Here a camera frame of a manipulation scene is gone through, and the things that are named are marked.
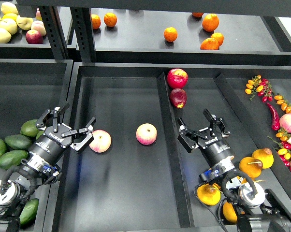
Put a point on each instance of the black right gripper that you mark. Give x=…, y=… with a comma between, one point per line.
x=210, y=140

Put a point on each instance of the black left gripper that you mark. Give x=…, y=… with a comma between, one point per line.
x=50, y=146

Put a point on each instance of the dark green avocado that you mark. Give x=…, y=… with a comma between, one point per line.
x=29, y=212

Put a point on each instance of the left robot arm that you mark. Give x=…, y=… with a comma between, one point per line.
x=16, y=187

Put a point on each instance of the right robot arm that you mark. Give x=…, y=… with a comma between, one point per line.
x=257, y=209

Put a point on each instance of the green avocado right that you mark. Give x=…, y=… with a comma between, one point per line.
x=39, y=134

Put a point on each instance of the green avocado top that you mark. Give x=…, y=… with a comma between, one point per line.
x=29, y=128

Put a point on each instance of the green avocado middle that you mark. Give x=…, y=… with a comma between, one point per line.
x=18, y=142

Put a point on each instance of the green avocado lower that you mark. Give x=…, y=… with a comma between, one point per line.
x=12, y=158

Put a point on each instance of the yellow pear with brown tip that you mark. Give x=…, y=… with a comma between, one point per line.
x=251, y=166

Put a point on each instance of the yellow pear bottom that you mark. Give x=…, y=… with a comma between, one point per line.
x=229, y=213

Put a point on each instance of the dark red apple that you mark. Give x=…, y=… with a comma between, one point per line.
x=178, y=97

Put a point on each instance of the pink apple left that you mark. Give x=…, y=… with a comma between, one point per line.
x=101, y=141

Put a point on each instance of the pink apple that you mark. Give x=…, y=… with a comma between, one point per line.
x=146, y=134
x=101, y=141

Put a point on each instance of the pink apple centre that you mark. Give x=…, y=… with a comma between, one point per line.
x=146, y=134

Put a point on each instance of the bright red apple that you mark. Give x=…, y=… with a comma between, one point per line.
x=177, y=78

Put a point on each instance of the cherry tomato bunch top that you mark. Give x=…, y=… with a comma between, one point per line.
x=261, y=87

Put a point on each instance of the cherry tomato bunch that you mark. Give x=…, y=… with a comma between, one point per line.
x=261, y=87
x=283, y=147

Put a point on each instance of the red chili pepper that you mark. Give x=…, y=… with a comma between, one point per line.
x=275, y=118

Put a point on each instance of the black middle tray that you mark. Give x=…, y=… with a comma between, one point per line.
x=149, y=188

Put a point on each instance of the orange front right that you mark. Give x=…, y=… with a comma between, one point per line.
x=209, y=44

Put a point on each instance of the orange tomato bunch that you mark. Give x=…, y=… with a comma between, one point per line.
x=284, y=104

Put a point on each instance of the pink apple right tray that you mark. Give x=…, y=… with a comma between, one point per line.
x=285, y=122

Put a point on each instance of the black upper left tray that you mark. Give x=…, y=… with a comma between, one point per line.
x=18, y=47

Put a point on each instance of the orange small right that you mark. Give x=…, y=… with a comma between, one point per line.
x=219, y=37

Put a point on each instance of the cherry tomato bunch bottom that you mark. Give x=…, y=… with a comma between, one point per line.
x=283, y=147

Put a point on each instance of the black upper shelf tray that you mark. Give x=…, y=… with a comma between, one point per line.
x=138, y=38

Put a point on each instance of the red apple on shelf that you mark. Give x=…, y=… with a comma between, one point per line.
x=34, y=37

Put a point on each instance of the pale peach on shelf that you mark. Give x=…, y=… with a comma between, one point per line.
x=39, y=26

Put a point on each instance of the orange large right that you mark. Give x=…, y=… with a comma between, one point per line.
x=210, y=22

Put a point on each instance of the pale yellow apple right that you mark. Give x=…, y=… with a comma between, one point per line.
x=24, y=22

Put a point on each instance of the pale yellow apple front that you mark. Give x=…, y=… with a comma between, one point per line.
x=5, y=36

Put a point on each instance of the black shelf post right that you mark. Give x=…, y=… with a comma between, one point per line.
x=82, y=25

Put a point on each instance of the black shelf post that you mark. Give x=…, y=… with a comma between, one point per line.
x=82, y=25
x=54, y=31

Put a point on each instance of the black shelf post left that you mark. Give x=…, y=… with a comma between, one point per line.
x=54, y=31

